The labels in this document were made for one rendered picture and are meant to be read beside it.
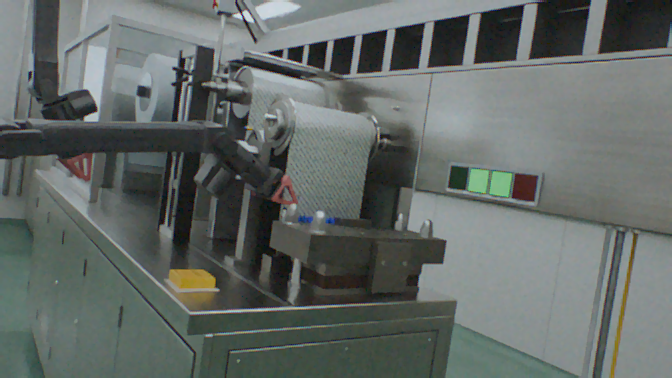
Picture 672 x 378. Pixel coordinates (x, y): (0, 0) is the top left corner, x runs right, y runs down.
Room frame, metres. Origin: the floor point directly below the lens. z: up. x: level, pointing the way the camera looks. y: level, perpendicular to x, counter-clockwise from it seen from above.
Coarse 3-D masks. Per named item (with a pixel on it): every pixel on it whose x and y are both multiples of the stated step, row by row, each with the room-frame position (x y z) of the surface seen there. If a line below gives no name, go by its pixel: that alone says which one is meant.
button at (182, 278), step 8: (176, 272) 1.00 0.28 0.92; (184, 272) 1.01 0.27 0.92; (192, 272) 1.02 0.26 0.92; (200, 272) 1.03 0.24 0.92; (176, 280) 0.98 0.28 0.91; (184, 280) 0.97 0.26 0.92; (192, 280) 0.98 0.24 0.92; (200, 280) 0.99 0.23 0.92; (208, 280) 0.99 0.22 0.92; (184, 288) 0.97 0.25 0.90; (192, 288) 0.98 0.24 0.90; (200, 288) 0.99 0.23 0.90; (208, 288) 1.00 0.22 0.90
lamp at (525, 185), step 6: (516, 174) 1.09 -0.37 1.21; (522, 174) 1.08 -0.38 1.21; (516, 180) 1.09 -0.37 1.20; (522, 180) 1.08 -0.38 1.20; (528, 180) 1.07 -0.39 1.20; (534, 180) 1.06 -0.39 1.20; (516, 186) 1.09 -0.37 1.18; (522, 186) 1.08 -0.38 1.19; (528, 186) 1.07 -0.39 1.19; (534, 186) 1.06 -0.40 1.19; (516, 192) 1.09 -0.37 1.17; (522, 192) 1.08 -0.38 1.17; (528, 192) 1.07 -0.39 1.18; (522, 198) 1.07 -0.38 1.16; (528, 198) 1.06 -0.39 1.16
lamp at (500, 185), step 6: (492, 174) 1.14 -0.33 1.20; (498, 174) 1.13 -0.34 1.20; (504, 174) 1.12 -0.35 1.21; (510, 174) 1.11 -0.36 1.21; (492, 180) 1.14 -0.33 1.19; (498, 180) 1.13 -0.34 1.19; (504, 180) 1.12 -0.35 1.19; (510, 180) 1.10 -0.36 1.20; (492, 186) 1.14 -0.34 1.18; (498, 186) 1.13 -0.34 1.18; (504, 186) 1.11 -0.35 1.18; (492, 192) 1.14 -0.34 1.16; (498, 192) 1.12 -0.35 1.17; (504, 192) 1.11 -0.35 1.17
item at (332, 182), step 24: (288, 168) 1.23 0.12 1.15; (312, 168) 1.27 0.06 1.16; (336, 168) 1.31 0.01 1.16; (360, 168) 1.35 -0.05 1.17; (288, 192) 1.23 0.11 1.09; (312, 192) 1.27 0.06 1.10; (336, 192) 1.32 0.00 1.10; (360, 192) 1.36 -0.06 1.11; (312, 216) 1.28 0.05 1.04; (336, 216) 1.32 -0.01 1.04
